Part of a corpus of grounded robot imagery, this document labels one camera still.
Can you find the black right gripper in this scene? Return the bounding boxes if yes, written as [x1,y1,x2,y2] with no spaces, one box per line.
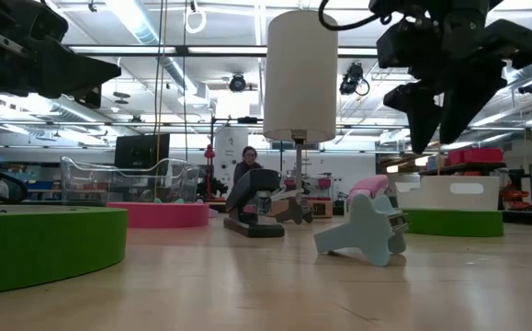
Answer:
[378,16,532,155]

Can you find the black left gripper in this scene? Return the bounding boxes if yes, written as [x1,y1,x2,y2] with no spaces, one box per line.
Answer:
[0,0,122,110]

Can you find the light blue staple remover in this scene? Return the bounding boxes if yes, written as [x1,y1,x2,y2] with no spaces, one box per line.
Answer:
[312,192,409,268]

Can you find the reddish pink tape roll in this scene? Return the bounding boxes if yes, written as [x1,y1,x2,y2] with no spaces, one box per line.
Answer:
[107,200,210,230]

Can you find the black stapler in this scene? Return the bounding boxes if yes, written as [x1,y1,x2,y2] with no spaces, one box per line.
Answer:
[222,168,286,239]

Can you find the red storage bins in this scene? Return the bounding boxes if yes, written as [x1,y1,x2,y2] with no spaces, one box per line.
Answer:
[446,147,504,166]

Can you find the white plastic bin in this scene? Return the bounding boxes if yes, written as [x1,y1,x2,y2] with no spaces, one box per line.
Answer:
[394,175,501,212]

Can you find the black monitor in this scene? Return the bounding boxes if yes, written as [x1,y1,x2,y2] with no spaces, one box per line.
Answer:
[114,133,171,170]

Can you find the black ceiling spotlight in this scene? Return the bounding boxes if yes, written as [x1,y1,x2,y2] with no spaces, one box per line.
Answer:
[228,73,247,93]
[338,63,370,97]

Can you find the clear plastic bin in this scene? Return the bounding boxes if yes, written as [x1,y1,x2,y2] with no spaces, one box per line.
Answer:
[60,155,201,207]

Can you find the red stand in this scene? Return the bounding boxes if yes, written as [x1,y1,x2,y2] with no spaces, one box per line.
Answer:
[203,143,216,200]

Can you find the white shade table lamp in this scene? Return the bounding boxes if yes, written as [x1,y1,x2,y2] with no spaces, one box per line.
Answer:
[263,9,339,220]

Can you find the yellow hanging cable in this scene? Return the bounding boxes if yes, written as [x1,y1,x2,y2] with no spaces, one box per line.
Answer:
[153,0,170,200]

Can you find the black overhead frame crossbar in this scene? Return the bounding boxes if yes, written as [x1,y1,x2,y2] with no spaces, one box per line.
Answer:
[65,44,379,59]

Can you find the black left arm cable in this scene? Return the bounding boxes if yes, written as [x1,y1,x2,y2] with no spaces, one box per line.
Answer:
[0,158,28,204]

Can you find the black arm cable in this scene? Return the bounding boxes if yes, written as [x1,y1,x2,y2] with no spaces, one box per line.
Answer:
[318,0,393,32]
[0,158,28,204]

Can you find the white hanging ring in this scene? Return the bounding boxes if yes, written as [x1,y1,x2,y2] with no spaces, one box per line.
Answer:
[184,0,208,35]

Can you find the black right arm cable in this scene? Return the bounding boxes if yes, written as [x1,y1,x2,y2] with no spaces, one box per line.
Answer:
[318,0,393,32]

